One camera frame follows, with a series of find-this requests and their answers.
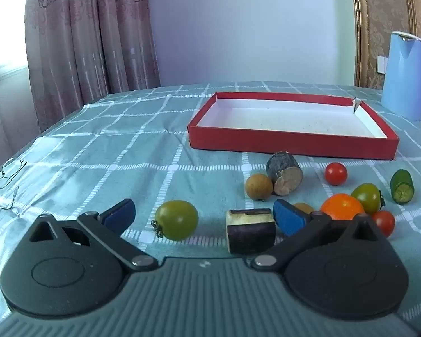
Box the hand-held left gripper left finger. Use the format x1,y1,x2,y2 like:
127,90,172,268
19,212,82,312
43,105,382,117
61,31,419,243
28,198,159,273

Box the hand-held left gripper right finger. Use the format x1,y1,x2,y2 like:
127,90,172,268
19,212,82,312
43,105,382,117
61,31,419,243
251,199,387,272

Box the brown longan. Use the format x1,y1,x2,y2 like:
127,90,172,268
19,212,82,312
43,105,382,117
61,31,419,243
293,202,315,215
245,173,274,201

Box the green cucumber piece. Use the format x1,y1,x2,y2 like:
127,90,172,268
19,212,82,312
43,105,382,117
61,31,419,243
389,169,415,205

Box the purple eggplant piece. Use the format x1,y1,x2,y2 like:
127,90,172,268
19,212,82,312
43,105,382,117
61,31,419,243
226,208,277,254

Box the orange tomato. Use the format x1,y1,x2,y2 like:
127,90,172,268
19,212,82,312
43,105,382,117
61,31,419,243
319,194,365,221

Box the large green tomato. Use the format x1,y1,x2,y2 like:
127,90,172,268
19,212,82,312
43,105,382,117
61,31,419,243
152,200,199,242

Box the red cherry tomato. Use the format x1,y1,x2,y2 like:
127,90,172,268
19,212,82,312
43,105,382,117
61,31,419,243
324,162,348,186
371,211,396,237

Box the green reddish tomato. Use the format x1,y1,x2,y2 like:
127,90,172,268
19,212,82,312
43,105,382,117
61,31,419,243
351,183,386,215

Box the red cardboard box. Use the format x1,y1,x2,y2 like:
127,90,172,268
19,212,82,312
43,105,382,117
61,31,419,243
187,92,400,160

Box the green plaid bedsheet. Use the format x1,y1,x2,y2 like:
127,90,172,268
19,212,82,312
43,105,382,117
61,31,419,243
0,81,421,337

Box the light blue kettle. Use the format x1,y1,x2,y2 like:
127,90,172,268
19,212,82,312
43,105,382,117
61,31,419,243
381,31,421,122

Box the pink patterned curtain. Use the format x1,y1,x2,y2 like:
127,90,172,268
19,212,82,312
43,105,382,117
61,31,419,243
24,0,161,134

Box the wire-rimmed eyeglasses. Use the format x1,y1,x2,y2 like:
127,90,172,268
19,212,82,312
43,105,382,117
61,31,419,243
0,158,28,208

